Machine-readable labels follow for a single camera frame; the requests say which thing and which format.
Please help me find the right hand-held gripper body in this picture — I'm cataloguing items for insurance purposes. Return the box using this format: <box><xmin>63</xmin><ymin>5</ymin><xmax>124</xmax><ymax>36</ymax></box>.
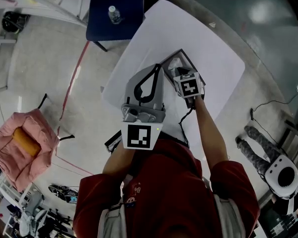
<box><xmin>173</xmin><ymin>71</ymin><xmax>206</xmax><ymax>99</ymax></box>

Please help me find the person's red shirt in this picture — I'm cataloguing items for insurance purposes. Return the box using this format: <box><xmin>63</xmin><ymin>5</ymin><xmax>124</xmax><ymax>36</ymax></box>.
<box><xmin>73</xmin><ymin>139</ymin><xmax>260</xmax><ymax>238</ymax></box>

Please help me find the blue chair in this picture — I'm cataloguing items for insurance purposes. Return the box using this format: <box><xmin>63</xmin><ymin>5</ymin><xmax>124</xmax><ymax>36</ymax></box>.
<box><xmin>74</xmin><ymin>0</ymin><xmax>146</xmax><ymax>52</ymax></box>

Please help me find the clear water bottle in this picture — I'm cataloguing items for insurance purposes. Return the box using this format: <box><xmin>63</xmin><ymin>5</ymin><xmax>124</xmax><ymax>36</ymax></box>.
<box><xmin>108</xmin><ymin>5</ymin><xmax>122</xmax><ymax>24</ymax></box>

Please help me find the white desk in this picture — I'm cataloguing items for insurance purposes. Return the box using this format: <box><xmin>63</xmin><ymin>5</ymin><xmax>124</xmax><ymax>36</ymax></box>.
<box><xmin>0</xmin><ymin>35</ymin><xmax>17</xmax><ymax>95</ymax></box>

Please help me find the black backpack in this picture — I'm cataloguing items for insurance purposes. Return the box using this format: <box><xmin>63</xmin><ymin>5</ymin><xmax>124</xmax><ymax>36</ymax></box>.
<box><xmin>1</xmin><ymin>11</ymin><xmax>30</xmax><ymax>33</ymax></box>

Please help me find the black floor cable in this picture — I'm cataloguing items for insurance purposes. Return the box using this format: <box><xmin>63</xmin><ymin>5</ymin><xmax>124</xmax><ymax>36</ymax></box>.
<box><xmin>249</xmin><ymin>68</ymin><xmax>298</xmax><ymax>121</ymax></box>

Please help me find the person's right forearm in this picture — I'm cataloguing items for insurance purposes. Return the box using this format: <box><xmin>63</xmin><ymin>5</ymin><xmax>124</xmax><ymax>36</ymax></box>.
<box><xmin>194</xmin><ymin>95</ymin><xmax>230</xmax><ymax>170</ymax></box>

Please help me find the black patterned bag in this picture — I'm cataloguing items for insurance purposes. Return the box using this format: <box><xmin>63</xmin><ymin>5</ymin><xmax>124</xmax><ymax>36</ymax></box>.
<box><xmin>48</xmin><ymin>184</ymin><xmax>78</xmax><ymax>204</ymax></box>

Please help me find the person's left forearm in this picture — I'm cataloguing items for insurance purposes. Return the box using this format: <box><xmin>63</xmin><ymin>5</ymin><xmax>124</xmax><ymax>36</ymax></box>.
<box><xmin>102</xmin><ymin>142</ymin><xmax>136</xmax><ymax>177</ymax></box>

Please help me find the grey shoulder strap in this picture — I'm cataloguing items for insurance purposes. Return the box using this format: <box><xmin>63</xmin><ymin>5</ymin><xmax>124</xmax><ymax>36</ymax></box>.
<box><xmin>213</xmin><ymin>193</ymin><xmax>248</xmax><ymax>238</ymax></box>
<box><xmin>97</xmin><ymin>197</ymin><xmax>126</xmax><ymax>238</ymax></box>

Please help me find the clear plastic item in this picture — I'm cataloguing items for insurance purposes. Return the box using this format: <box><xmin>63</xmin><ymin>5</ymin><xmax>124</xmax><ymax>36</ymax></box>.
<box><xmin>167</xmin><ymin>57</ymin><xmax>182</xmax><ymax>71</ymax></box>

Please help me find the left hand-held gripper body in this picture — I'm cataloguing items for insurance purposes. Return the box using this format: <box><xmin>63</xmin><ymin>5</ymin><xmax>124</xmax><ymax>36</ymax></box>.
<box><xmin>121</xmin><ymin>103</ymin><xmax>166</xmax><ymax>150</ymax></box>

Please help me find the pink cushioned armchair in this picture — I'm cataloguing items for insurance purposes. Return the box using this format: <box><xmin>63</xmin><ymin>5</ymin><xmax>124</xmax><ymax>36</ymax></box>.
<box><xmin>0</xmin><ymin>108</ymin><xmax>75</xmax><ymax>193</ymax></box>

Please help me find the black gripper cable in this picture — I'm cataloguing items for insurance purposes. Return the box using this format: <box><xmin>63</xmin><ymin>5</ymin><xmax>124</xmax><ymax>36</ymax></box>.
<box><xmin>178</xmin><ymin>107</ymin><xmax>197</xmax><ymax>147</ymax></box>

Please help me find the orange roll cushion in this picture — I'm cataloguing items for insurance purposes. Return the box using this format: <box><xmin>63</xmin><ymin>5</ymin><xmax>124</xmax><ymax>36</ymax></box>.
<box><xmin>12</xmin><ymin>127</ymin><xmax>42</xmax><ymax>157</ymax></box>

